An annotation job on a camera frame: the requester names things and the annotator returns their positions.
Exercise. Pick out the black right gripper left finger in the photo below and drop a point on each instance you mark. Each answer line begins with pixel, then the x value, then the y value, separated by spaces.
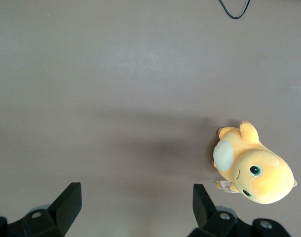
pixel 61 212

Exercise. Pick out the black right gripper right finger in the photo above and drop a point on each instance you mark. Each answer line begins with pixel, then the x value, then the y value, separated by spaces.
pixel 207 217

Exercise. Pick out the orange plush toy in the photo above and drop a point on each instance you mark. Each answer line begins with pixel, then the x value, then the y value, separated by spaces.
pixel 264 172

